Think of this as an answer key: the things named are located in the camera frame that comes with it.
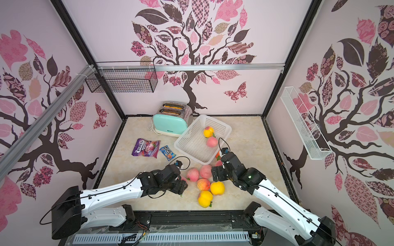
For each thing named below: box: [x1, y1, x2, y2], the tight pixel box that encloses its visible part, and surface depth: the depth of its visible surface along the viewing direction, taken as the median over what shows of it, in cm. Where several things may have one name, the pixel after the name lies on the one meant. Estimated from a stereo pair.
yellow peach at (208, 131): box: [203, 126, 215, 138], surface depth 105 cm
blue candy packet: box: [159, 145, 177, 162], surface depth 100 cm
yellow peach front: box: [198, 190, 213, 209], surface depth 77 cm
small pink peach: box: [206, 136, 219, 148], surface depth 101 cm
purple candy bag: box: [131, 138, 161, 159], surface depth 101 cm
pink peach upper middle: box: [200, 164, 212, 179], surface depth 85 cm
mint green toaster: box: [152, 101, 194, 137], surface depth 102 cm
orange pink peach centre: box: [197, 178, 211, 191], surface depth 82 cm
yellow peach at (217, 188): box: [210, 181, 226, 196], surface depth 81 cm
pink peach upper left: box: [186, 167, 200, 182], surface depth 85 cm
